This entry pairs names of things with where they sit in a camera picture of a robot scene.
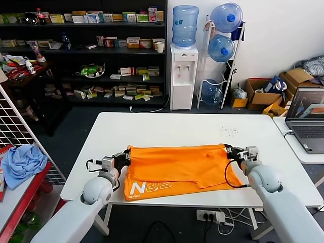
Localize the yellow cardboard tray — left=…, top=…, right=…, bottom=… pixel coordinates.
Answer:
left=262, top=103, right=288, bottom=118

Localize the white plastic bottle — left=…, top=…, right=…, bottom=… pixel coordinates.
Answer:
left=24, top=59, right=36, bottom=75

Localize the white metal jug rack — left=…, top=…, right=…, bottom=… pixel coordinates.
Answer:
left=196, top=15, right=246, bottom=110

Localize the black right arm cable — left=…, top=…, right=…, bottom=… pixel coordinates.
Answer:
left=224, top=158, right=250, bottom=189

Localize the white water dispenser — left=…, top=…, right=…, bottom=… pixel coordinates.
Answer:
left=169, top=44, right=199, bottom=111

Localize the tall colourful carton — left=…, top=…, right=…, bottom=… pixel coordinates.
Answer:
left=148, top=7, right=158, bottom=23

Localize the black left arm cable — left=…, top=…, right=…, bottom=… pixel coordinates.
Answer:
left=86, top=158, right=103, bottom=173

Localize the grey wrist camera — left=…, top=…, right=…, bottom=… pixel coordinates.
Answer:
left=101, top=156, right=116, bottom=172
left=241, top=146, right=259, bottom=161

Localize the light blue cloth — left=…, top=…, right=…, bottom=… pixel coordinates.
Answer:
left=1, top=144, right=49, bottom=190

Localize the upright blue water jug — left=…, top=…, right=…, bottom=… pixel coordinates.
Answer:
left=172, top=5, right=200, bottom=49

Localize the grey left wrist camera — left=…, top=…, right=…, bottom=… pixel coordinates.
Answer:
left=101, top=156, right=116, bottom=172

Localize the white wire grid panel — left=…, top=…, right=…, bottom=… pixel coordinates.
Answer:
left=0, top=83, right=67, bottom=187

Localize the orange t-shirt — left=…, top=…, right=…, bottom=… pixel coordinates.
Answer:
left=123, top=143, right=244, bottom=203

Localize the orange yellow medicine box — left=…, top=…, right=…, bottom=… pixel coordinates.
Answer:
left=126, top=37, right=141, bottom=49

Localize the dark cluttered table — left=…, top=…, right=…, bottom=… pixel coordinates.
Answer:
left=0, top=59, right=74, bottom=137

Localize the white floor cable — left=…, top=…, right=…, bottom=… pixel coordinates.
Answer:
left=129, top=95, right=171, bottom=113

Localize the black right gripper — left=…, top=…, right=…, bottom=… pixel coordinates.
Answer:
left=223, top=143, right=245, bottom=161

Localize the blue plastic bottle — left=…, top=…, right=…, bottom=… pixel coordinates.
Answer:
left=61, top=32, right=71, bottom=51

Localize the yellow green medicine box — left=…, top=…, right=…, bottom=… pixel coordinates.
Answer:
left=50, top=14, right=66, bottom=24

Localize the black shelf unit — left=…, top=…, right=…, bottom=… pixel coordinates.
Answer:
left=0, top=0, right=169, bottom=107

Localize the grey laptop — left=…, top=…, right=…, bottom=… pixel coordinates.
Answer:
left=285, top=87, right=324, bottom=154

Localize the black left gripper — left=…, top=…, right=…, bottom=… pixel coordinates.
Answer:
left=112, top=149, right=133, bottom=169

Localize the cola bottle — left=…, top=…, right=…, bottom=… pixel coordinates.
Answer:
left=36, top=8, right=48, bottom=25

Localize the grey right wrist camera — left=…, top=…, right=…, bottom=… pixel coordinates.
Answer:
left=241, top=146, right=259, bottom=161

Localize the large cardboard box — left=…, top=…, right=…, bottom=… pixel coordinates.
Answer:
left=279, top=67, right=316, bottom=102

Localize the white side table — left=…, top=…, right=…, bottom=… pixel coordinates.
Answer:
left=272, top=116, right=324, bottom=189

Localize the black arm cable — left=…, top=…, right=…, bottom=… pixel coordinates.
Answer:
left=86, top=158, right=103, bottom=173
left=224, top=158, right=250, bottom=189

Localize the open cardboard box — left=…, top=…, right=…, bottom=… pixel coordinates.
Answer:
left=244, top=78, right=284, bottom=111

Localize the red metal rack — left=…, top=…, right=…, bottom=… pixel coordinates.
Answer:
left=0, top=161, right=67, bottom=243

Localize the grey clothes pile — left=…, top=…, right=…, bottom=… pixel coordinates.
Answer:
left=302, top=56, right=324, bottom=77

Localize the small yellow box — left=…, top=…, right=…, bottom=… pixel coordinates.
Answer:
left=230, top=97, right=249, bottom=109

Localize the white power strip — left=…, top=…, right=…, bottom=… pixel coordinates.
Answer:
left=196, top=209, right=226, bottom=223

